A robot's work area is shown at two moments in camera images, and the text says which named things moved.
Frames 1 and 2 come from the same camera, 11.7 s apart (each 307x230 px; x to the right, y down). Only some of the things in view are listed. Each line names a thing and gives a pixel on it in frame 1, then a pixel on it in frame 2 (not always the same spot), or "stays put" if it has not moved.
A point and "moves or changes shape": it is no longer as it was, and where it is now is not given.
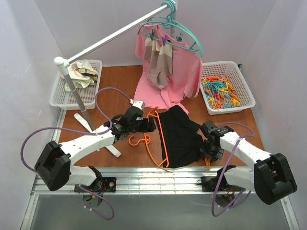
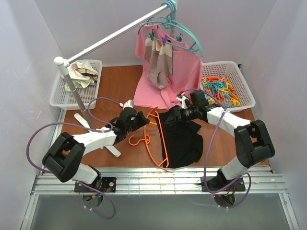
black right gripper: (206, 152) → (179, 114)
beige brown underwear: (160, 58) stays put
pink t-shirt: (184, 78) stays put
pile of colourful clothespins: (219, 91) stays put
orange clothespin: (207, 162) moves or changes shape
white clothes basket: (62, 98) stays put
